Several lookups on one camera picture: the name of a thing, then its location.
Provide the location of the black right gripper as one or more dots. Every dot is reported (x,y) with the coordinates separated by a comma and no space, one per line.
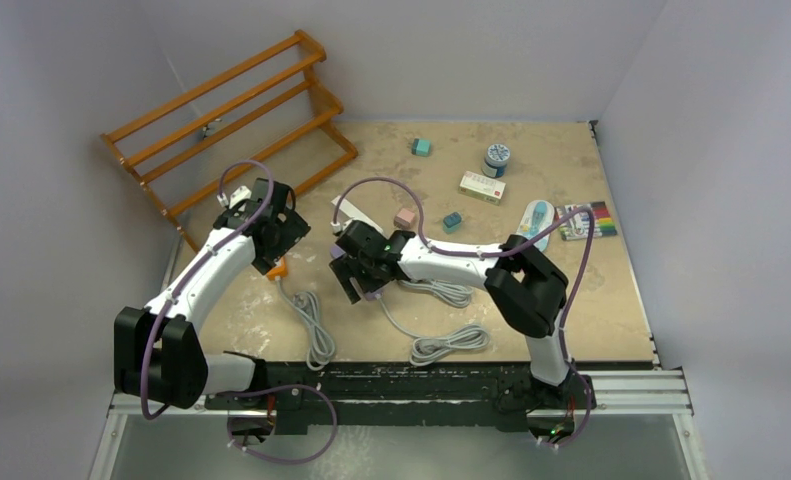
(348,267)

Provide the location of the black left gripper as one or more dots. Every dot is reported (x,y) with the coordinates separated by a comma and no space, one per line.
(293,230)

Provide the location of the purple power strip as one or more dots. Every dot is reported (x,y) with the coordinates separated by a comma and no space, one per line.
(336,252)

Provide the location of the white power strip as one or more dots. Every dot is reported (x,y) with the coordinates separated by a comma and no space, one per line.
(347,212)

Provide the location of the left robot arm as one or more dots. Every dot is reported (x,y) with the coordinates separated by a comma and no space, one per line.
(157,352)

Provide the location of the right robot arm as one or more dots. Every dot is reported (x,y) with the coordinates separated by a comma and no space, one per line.
(527,288)

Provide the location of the pink charger plug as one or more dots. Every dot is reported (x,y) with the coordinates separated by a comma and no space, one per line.
(405,219)

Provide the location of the dark blue charger plug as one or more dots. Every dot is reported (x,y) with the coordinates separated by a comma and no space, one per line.
(452,222)

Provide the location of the teal charger plug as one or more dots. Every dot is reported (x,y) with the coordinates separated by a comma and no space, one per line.
(421,147)

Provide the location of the orange power strip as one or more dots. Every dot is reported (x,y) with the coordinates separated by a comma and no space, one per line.
(279,271)

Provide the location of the wooden shoe rack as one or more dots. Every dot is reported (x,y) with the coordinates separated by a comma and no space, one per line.
(170,152)

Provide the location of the small white green box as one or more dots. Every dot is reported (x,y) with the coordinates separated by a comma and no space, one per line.
(483,188)

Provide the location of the round blue white jar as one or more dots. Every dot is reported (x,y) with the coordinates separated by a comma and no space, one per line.
(496,160)

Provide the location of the blue white oval toy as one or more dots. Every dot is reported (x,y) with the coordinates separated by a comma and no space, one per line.
(537,217)

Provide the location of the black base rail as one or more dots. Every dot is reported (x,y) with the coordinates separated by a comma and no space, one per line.
(494,394)

